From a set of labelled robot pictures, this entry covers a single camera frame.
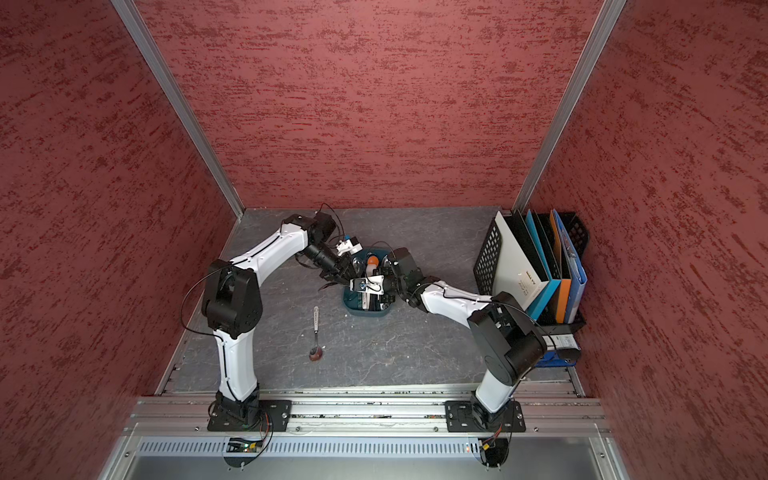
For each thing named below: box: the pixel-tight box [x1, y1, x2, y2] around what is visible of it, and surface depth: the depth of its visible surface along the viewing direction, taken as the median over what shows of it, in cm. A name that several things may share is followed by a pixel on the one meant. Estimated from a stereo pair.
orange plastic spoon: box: [366, 255, 379, 271], surface depth 102 cm
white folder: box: [492, 211, 550, 311], surface depth 74 cm
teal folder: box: [525, 209, 562, 322], surface depth 72 cm
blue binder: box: [552, 209, 588, 324], surface depth 72 cm
